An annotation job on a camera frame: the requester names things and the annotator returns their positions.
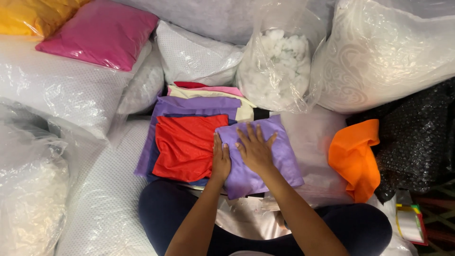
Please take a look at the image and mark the person's navy trousers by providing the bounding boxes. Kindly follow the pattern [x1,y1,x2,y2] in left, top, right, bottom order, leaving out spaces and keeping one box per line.
[138,179,393,256]

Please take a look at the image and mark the pale pink white pillow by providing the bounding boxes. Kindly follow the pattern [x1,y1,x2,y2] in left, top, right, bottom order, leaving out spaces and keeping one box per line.
[263,106,355,208]

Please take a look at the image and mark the navy blue fabric cover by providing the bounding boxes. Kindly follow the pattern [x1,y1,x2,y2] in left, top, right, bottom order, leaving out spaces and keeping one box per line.
[146,113,237,187]

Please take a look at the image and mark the large white dotted pillow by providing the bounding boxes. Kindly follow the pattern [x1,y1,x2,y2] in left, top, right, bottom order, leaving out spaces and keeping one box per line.
[0,35,154,140]

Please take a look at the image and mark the orange fabric cover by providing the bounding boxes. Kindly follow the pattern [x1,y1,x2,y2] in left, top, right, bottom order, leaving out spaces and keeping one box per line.
[327,119,381,203]

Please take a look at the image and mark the dark red fabric cover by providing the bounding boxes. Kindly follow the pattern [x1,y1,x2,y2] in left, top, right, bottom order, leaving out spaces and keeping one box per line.
[173,81,209,90]

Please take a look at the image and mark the yellow pillow in plastic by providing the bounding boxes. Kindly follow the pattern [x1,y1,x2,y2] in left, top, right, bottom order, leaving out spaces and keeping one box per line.
[0,0,91,38]

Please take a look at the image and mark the clear bag of white stuffing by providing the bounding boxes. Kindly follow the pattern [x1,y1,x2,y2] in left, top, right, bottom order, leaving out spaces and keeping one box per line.
[235,0,327,114]

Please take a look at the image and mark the cream fabric cover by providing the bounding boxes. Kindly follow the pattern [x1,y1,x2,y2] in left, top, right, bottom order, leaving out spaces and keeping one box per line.
[167,85,257,122]

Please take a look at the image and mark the colourful edged packet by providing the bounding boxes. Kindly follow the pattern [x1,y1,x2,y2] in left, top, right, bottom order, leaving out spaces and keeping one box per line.
[395,203,429,247]

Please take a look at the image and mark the grey fabric pillow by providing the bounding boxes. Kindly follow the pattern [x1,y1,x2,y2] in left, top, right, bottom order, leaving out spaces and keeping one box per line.
[113,0,339,46]

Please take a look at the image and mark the purple fabric cover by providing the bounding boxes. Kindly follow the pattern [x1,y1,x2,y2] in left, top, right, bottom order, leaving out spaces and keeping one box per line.
[134,95,242,178]

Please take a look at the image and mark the white dotted pillow in plastic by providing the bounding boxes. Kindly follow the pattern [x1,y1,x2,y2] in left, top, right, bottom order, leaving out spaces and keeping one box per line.
[155,20,245,87]

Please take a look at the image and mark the person's left hand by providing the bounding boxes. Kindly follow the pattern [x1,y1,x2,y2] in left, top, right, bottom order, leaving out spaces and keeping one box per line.
[212,133,232,182]

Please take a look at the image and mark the clear plastic sheet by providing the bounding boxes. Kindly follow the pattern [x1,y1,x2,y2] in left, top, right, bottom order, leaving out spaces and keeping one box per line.
[213,194,293,241]

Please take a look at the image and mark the small white wrapped pillow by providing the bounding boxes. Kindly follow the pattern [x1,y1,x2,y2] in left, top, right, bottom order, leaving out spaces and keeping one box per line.
[117,48,165,115]

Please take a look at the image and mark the person's right hand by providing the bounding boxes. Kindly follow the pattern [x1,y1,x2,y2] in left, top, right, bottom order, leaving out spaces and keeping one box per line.
[235,123,278,175]

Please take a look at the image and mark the crumpled clear plastic bag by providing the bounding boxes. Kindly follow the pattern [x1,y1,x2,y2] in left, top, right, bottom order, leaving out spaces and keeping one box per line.
[368,194,421,256]

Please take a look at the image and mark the pink fabric cover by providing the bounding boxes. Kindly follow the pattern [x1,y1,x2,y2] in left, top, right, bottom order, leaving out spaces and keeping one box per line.
[192,86,244,97]

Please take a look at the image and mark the plastic bag of white filling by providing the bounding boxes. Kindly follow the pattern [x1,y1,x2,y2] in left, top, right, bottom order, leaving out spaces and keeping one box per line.
[0,102,72,256]

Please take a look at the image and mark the white dotted mattress pillow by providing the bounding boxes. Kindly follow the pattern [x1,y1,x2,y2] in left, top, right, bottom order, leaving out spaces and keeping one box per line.
[55,118,159,256]

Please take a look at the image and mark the black fabric cover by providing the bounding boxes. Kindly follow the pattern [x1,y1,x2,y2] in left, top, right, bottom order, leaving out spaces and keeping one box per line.
[253,107,271,121]

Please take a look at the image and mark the white patterned pillow in plastic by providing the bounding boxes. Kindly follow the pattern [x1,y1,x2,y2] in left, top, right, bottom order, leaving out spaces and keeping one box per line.
[309,0,455,114]

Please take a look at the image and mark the lilac stuffed cushion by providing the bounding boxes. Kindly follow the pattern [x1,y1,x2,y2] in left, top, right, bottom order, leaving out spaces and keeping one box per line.
[215,114,305,200]

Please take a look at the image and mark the black bubble wrap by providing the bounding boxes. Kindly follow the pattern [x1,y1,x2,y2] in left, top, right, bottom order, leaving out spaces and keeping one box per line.
[346,78,455,204]

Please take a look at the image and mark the pink pillow in plastic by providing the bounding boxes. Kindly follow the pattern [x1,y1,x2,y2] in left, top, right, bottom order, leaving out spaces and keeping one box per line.
[35,0,159,72]

